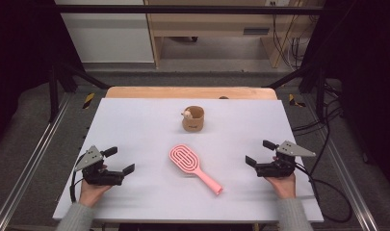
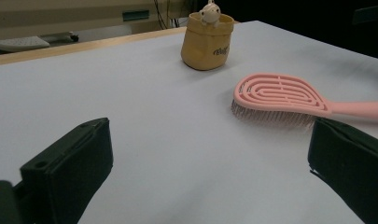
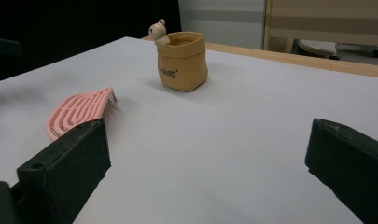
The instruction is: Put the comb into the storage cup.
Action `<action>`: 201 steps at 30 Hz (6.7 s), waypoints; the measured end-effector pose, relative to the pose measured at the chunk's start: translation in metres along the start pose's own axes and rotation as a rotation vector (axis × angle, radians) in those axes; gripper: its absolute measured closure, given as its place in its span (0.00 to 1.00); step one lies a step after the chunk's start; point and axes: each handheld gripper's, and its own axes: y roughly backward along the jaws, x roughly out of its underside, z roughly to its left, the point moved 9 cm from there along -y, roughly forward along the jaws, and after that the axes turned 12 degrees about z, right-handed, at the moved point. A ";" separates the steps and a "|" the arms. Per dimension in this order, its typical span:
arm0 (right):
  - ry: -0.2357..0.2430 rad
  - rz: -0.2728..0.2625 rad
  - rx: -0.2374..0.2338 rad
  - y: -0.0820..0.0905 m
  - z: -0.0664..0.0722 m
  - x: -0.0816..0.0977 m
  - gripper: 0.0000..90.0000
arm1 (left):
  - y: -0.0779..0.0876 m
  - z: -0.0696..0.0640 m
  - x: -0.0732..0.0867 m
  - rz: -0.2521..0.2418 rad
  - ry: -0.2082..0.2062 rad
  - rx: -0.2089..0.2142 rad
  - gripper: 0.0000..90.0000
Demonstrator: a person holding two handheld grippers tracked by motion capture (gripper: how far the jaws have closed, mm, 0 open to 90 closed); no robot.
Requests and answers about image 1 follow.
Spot hanging black cables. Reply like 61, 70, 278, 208
271, 1, 304, 70

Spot black metal stand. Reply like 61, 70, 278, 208
263, 62, 326, 123
47, 62, 111, 123

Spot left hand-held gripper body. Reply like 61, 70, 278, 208
74, 144, 124, 187

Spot aluminium rail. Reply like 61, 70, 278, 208
302, 92, 379, 231
0, 92, 73, 231

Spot white cabinet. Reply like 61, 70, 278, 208
53, 0, 155, 64

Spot black curtain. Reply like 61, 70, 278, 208
302, 0, 390, 193
0, 0, 85, 152

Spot light wooden desk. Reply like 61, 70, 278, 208
143, 0, 326, 69

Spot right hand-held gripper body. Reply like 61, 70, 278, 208
255, 140, 317, 178

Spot pink hairbrush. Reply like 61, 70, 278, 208
169, 143, 224, 196

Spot brown cup with animal figure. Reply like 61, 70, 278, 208
180, 105, 205, 133

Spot black floor cables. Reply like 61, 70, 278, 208
292, 80, 345, 176

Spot person's left hand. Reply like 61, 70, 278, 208
79, 179, 114, 208

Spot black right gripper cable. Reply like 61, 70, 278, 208
293, 162, 353, 224

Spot white board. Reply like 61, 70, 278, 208
52, 97, 325, 224

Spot wooden table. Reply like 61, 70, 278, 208
105, 86, 278, 100

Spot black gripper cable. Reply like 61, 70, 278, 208
69, 153, 88, 204
293, 162, 353, 224

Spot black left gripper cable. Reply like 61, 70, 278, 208
69, 153, 88, 204

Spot black horizontal bar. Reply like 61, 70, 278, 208
51, 4, 341, 15

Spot yellow black tape strip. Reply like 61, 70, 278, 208
82, 91, 96, 110
288, 93, 306, 109

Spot person's right hand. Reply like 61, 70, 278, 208
264, 172, 297, 200

